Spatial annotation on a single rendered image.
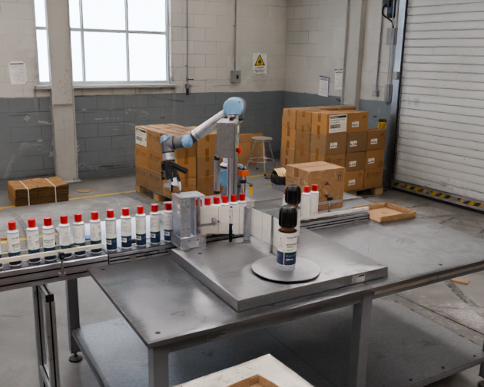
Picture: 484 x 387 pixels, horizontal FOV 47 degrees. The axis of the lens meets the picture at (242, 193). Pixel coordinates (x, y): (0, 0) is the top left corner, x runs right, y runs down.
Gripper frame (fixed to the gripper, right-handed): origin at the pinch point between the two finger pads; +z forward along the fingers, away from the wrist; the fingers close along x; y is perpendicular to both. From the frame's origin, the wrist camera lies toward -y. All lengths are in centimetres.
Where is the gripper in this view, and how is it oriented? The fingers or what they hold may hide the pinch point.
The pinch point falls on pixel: (176, 192)
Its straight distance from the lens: 347.3
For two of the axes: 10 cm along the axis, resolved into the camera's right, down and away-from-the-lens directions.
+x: 4.9, -0.7, -8.7
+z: 1.3, 9.9, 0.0
